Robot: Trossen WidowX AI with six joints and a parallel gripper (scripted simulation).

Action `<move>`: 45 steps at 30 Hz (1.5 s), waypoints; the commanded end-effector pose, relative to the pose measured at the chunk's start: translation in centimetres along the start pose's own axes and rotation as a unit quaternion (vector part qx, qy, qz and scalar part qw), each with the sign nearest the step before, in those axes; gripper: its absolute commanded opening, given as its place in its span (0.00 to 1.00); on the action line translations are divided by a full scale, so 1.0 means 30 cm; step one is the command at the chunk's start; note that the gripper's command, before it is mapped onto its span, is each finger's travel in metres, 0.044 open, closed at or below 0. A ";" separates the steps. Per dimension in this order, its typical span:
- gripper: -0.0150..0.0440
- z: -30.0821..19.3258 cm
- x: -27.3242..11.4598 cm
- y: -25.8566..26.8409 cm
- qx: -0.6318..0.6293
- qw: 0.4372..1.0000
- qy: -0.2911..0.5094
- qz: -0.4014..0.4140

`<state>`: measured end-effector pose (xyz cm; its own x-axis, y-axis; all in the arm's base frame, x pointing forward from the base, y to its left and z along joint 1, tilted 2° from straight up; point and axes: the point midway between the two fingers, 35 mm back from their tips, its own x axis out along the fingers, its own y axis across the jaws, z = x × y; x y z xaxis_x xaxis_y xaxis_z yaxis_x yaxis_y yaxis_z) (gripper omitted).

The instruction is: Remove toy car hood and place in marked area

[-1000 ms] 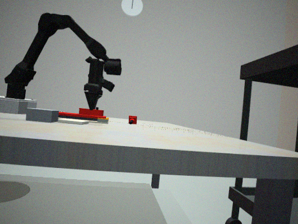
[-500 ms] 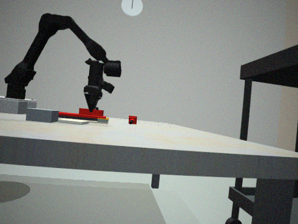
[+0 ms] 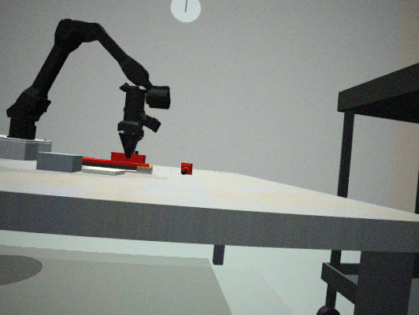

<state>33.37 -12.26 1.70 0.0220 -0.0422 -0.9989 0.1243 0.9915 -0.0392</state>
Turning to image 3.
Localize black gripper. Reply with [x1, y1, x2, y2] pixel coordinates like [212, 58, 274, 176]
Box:
[117, 105, 144, 159]

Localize cream block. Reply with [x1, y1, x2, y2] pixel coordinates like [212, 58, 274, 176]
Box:
[81, 167, 125, 176]

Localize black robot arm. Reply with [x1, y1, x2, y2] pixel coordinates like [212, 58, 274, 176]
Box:
[6, 19, 171, 140]

